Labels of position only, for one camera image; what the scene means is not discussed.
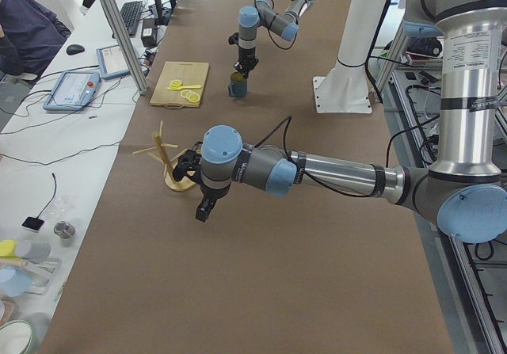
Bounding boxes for dark blue mug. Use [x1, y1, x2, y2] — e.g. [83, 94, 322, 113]
[228, 72, 247, 98]

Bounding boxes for wooden cup storage rack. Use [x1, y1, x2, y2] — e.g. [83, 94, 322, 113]
[132, 120, 196, 192]

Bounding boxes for small metal cup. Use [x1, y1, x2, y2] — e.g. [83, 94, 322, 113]
[53, 221, 76, 247]

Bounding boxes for grey cup lying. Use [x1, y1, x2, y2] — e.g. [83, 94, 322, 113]
[14, 240, 51, 263]

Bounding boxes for yellow cup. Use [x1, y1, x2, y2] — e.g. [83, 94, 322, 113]
[0, 240, 17, 258]

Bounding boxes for light blue cup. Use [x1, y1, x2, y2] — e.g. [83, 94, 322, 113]
[0, 266, 32, 297]

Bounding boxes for yellow plastic knife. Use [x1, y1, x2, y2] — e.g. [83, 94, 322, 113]
[167, 85, 202, 91]

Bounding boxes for overlapping lemon slices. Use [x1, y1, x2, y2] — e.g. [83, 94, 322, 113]
[180, 89, 200, 104]

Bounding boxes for wooden cutting board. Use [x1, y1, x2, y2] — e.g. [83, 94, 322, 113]
[150, 61, 209, 108]

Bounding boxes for single lemon slice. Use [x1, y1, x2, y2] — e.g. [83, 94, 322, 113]
[168, 79, 183, 89]

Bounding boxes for black power adapter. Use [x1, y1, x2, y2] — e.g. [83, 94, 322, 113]
[141, 18, 158, 48]

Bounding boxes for black keyboard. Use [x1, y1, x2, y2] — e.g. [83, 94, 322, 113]
[120, 1, 145, 37]

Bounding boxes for far blue teach pendant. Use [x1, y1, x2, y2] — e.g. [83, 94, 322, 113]
[96, 44, 130, 80]

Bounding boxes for blue teach pendant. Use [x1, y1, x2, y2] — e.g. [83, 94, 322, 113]
[96, 44, 130, 80]
[43, 70, 101, 112]

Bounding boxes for small black square device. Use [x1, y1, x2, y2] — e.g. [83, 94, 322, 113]
[21, 216, 44, 232]

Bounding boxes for near blue teach pendant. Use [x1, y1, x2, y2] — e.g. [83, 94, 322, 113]
[43, 70, 101, 112]

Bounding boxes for black computer mouse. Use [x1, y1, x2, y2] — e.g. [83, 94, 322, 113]
[66, 44, 86, 56]

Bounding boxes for person in dark sweater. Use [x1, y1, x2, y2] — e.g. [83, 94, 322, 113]
[1, 0, 71, 77]

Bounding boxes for green rimmed bowl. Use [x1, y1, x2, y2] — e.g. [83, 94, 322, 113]
[0, 320, 35, 354]

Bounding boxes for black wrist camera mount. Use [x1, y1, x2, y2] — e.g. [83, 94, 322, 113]
[172, 141, 203, 185]

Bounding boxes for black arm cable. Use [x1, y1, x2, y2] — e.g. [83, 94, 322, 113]
[251, 116, 397, 198]

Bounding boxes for white pedestal column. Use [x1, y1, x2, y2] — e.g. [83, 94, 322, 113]
[313, 0, 391, 114]

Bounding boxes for aluminium frame post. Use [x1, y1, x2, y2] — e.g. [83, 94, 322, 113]
[100, 0, 148, 95]

